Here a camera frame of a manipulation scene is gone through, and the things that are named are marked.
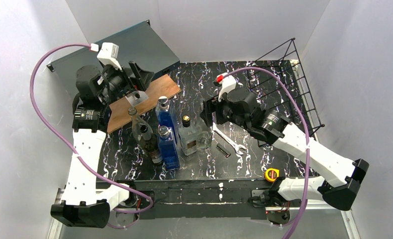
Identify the silver combination wrench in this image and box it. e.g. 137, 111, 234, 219
212, 123, 247, 155

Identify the clear square labelled bottle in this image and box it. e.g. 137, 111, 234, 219
179, 115, 197, 156

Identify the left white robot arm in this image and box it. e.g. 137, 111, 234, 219
50, 61, 154, 228

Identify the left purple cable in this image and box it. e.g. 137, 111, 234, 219
29, 43, 154, 230

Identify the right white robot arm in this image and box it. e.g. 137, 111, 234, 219
200, 88, 369, 211

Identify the small clear glass jar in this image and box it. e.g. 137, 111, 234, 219
196, 131, 212, 150

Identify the grey metal electronics box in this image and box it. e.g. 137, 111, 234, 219
47, 21, 180, 97

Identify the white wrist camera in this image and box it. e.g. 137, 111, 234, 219
97, 42, 122, 70
215, 73, 238, 102

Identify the blue square bottle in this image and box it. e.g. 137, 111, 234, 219
155, 96, 179, 144
158, 125, 180, 169

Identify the dark green wine bottle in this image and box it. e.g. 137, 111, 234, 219
139, 124, 163, 165

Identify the black wire wine rack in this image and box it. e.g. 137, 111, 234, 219
244, 37, 325, 139

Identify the yellow tape measure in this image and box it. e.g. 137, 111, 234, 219
264, 168, 280, 183

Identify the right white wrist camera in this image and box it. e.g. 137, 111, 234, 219
215, 73, 238, 102

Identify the clear round glass bottle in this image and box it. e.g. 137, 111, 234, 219
128, 107, 153, 145

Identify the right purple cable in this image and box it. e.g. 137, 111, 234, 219
222, 67, 311, 239

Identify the purple cable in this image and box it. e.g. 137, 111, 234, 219
222, 67, 311, 239
29, 43, 154, 230

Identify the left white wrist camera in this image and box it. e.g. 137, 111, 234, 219
97, 42, 122, 70

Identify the silver metal bracket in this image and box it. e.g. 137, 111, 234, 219
125, 91, 149, 107

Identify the brown wooden board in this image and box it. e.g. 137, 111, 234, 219
107, 75, 181, 133

